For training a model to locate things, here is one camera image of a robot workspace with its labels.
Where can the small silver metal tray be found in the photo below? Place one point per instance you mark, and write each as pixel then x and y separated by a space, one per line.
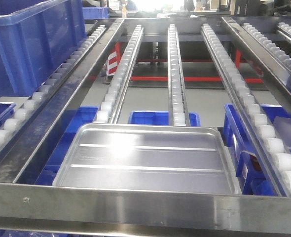
pixel 148 158

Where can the steel shelf front beam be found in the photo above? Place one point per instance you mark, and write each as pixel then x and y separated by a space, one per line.
pixel 140 213

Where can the blue bin lower centre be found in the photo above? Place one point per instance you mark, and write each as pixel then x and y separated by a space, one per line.
pixel 149 117

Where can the left centre roller track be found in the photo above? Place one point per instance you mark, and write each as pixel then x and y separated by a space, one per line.
pixel 110 108

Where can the blue bin lower left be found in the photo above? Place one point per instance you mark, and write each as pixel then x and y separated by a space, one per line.
pixel 84 114

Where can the red white striped sign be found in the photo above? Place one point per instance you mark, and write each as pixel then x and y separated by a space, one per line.
pixel 112 63

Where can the blue crate background top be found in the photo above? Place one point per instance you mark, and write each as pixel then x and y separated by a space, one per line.
pixel 95 12

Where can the blue bin lower right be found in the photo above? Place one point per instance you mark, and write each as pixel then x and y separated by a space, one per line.
pixel 248 170

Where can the right centre roller track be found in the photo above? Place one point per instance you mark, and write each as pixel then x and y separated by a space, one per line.
pixel 270 150

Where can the large blue plastic crate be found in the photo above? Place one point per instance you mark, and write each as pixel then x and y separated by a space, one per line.
pixel 36 37

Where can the far left roller track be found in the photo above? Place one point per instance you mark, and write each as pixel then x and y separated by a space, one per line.
pixel 22 114

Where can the far right roller track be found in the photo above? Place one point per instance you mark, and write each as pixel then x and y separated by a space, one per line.
pixel 271 47

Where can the left steel divider rail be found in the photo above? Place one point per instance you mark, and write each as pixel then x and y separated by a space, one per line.
pixel 24 156

